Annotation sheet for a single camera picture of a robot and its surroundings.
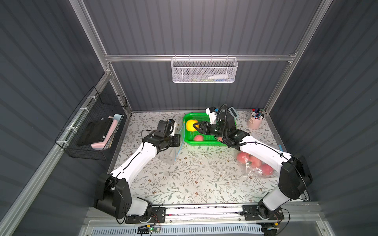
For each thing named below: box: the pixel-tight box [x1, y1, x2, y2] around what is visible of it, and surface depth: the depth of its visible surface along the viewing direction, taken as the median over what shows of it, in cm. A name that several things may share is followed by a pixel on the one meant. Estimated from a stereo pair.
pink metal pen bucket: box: [247, 117, 263, 130], surface depth 107 cm
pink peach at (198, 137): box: [193, 134, 204, 142], surface depth 98 cm
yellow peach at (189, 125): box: [185, 118, 200, 132], surface depth 79 cm
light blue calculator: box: [227, 106, 240, 119], surface depth 118 cm
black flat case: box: [77, 118, 115, 147], surface depth 69 cm
